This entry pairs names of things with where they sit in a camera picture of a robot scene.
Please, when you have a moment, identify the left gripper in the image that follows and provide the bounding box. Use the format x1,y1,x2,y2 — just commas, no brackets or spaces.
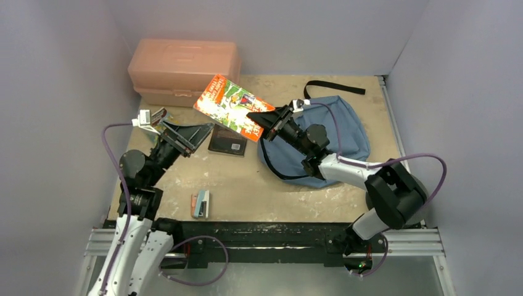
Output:
146,119,213,186

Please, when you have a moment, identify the black book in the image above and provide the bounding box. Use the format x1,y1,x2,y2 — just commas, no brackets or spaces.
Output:
208,125,247,157

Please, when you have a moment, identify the orange treehouse book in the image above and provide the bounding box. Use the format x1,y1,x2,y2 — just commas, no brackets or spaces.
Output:
193,74,275,142

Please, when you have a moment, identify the blue backpack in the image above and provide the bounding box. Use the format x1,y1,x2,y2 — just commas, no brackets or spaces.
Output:
257,90,371,189

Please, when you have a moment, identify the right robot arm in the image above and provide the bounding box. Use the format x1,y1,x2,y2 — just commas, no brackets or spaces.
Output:
247,105,427,251

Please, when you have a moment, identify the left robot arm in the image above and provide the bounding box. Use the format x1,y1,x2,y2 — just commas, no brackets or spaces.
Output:
88,122,214,295

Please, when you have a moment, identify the small orange eraser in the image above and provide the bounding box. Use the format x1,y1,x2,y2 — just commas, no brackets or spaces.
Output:
191,194,199,218

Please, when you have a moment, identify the pink plastic storage box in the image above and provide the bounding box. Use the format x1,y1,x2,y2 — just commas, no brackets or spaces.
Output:
128,39,241,107

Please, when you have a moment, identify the light blue stapler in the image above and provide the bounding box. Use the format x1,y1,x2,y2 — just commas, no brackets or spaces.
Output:
195,190,210,219

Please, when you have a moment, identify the grey tape roll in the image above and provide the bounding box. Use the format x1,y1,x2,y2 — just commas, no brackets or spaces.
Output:
364,166,427,229

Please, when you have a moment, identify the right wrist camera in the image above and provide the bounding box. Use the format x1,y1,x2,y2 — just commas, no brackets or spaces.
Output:
289,99,311,113

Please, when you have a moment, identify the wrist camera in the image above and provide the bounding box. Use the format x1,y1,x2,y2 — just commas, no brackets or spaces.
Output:
289,99,311,113
131,109,160,134

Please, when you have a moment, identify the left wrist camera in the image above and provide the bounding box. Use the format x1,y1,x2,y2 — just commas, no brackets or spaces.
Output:
131,109,160,134

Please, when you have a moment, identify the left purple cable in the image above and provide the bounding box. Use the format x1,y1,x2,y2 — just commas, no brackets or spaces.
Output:
97,122,140,296

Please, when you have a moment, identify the purple cable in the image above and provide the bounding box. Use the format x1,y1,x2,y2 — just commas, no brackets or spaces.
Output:
97,122,140,296
304,102,448,205

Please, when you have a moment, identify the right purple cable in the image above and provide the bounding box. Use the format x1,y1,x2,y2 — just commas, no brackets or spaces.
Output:
304,102,448,205

